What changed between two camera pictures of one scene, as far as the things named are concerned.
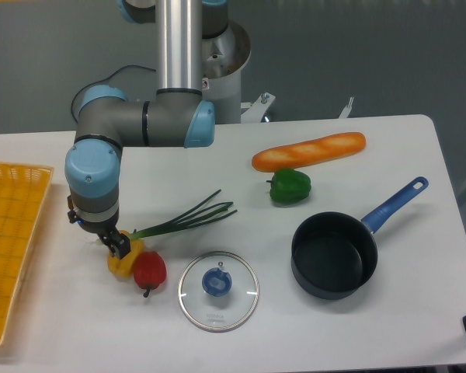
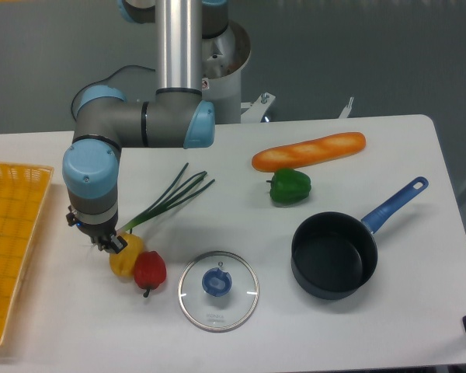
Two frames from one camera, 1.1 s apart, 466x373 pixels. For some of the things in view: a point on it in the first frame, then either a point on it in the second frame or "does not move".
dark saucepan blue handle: [334, 254] does not move
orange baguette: [298, 156] does not move
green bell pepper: [289, 186] does not move
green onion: [192, 217] to [167, 201]
